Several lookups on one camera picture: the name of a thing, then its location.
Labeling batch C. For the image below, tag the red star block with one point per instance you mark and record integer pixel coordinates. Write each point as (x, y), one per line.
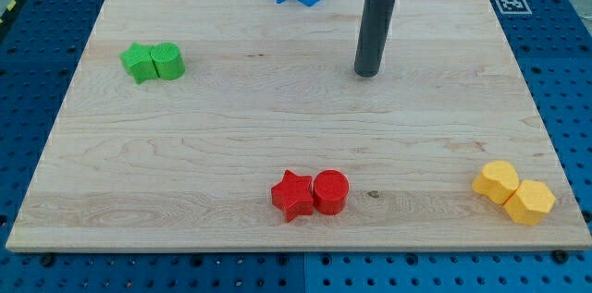
(293, 195)

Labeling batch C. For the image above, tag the white fiducial marker tag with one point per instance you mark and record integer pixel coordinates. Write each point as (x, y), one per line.
(513, 7)

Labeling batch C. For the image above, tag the red cylinder block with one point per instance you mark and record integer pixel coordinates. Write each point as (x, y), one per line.
(330, 192)

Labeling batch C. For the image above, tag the green cylinder block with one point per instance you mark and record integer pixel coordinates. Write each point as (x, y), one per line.
(168, 61)

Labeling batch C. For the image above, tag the yellow heart block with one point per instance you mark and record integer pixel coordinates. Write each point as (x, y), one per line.
(497, 180)

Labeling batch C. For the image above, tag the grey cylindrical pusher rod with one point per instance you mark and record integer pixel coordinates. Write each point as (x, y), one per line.
(373, 33)

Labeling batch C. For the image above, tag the wooden board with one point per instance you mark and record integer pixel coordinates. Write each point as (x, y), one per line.
(187, 165)

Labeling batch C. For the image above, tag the yellow hexagon block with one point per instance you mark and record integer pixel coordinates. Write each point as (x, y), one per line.
(530, 203)

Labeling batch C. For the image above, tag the green star block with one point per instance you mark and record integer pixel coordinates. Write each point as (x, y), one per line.
(138, 63)

